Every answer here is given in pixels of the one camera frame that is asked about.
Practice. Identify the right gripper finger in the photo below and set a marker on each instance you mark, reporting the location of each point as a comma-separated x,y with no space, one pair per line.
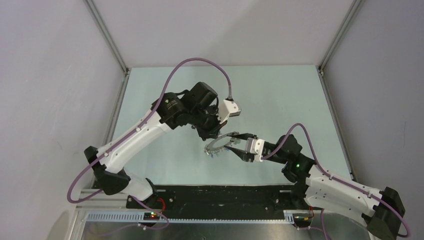
242,136
244,155

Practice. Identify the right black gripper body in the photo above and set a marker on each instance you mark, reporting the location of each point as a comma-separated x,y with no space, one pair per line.
269,150

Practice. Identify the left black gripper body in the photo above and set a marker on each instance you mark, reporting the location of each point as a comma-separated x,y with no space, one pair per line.
206,125

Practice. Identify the large toothed metal keyring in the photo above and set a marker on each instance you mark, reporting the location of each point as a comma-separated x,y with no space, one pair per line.
219,144

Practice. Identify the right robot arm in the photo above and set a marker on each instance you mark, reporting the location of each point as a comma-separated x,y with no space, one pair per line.
379,210

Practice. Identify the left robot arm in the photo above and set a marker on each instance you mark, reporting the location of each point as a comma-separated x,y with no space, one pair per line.
198,107

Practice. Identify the right circuit board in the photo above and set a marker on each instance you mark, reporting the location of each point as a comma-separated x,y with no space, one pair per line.
303,218

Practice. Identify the left circuit board with LEDs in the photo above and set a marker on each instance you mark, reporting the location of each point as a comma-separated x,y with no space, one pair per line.
151,216

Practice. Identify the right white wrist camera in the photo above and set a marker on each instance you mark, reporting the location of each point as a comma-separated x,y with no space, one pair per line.
255,147

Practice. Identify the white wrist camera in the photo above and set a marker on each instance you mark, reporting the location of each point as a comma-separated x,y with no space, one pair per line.
228,108
255,147

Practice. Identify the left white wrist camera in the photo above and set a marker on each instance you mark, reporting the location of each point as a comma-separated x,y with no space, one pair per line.
228,108

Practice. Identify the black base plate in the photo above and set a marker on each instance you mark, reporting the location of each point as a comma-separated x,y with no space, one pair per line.
228,202

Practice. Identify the grey cable duct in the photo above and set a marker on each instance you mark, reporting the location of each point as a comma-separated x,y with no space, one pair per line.
137,217

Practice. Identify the left aluminium frame post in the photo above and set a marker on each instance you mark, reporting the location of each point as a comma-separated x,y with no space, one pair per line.
104,31

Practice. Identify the aluminium frame post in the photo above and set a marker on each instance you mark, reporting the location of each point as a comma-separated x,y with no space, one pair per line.
104,31
347,21

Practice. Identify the right aluminium frame post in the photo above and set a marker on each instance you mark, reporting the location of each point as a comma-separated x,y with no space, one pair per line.
347,21

